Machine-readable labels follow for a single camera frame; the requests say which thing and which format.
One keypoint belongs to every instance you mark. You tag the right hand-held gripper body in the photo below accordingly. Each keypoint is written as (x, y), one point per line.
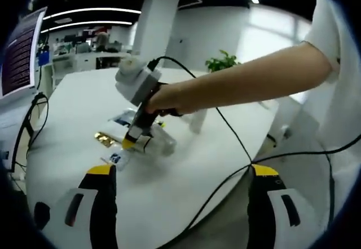
(135, 82)

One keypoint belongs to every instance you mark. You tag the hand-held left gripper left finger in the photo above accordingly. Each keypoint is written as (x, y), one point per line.
(87, 232)

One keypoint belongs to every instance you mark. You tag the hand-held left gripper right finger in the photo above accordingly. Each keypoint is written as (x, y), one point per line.
(273, 232)

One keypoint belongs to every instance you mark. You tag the black green skincare sachet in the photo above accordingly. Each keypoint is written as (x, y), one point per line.
(121, 118)

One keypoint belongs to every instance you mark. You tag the red collar skincare pump bottle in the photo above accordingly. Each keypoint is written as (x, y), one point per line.
(162, 144)

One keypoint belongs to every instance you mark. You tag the gold foil skincare sachet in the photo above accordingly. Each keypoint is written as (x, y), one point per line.
(105, 139)

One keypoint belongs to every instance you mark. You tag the clear skincare sachet blue patch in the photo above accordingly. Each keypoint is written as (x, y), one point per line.
(115, 160)

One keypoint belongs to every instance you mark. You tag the white skincare tube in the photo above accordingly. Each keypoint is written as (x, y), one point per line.
(198, 120)

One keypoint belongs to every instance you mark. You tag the white office cabinet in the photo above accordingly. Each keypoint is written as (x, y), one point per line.
(84, 60)

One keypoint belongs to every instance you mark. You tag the green potted plant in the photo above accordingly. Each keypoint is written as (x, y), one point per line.
(222, 61)

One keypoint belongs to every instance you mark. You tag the blue box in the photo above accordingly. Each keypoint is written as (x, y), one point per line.
(44, 57)

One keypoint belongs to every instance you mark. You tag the computer monitor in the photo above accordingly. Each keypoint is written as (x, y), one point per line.
(19, 54)

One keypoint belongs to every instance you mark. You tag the window with white blind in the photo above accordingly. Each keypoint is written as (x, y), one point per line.
(276, 26)

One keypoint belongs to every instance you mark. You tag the person's white shirt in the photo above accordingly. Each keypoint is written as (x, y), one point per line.
(344, 49)

